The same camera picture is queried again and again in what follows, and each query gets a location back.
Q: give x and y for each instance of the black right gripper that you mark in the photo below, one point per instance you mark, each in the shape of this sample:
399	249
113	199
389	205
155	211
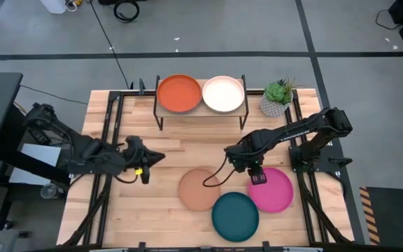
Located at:
243	159

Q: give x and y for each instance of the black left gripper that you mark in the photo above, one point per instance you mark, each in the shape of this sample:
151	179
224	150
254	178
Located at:
133	152

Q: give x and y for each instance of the pink plate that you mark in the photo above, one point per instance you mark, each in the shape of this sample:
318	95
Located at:
275	192

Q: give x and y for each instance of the peach tan plate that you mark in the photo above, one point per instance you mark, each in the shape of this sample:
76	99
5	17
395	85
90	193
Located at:
196	190

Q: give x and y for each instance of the teal plate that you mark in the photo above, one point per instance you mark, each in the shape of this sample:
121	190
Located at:
235	217

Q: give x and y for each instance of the orange plate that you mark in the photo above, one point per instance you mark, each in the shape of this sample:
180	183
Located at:
179	93

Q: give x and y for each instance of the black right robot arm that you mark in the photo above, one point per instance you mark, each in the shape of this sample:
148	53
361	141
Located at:
292	131

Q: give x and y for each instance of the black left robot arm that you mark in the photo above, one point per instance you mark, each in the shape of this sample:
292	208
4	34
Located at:
82	154

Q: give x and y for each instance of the succulent in white patterned pot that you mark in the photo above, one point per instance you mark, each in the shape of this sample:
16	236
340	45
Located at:
275	101

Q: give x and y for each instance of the white plate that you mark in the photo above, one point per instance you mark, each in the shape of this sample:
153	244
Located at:
223	94

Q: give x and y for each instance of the white flat box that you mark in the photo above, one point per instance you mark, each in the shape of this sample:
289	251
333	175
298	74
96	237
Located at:
44	154

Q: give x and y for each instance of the clear plastic cup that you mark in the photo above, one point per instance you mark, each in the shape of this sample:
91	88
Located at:
49	191

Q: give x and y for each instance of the small black floor object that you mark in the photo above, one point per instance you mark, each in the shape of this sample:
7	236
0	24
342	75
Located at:
23	234

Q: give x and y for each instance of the black equipment box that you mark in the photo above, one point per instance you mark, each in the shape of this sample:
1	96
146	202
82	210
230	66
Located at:
107	1

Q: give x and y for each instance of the black mat with hazard stripes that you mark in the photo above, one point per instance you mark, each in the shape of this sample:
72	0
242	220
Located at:
397	213

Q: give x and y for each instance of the white container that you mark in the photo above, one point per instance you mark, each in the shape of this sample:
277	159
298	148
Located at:
52	5

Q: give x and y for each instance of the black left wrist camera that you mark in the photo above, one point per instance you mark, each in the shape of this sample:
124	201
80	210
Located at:
145	176

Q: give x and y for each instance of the black aluminium table frame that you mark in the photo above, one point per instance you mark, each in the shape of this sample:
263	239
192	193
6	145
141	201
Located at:
117	115

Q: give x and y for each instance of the wooden shelf with black frame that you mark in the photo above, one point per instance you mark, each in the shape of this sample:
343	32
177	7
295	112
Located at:
201	82

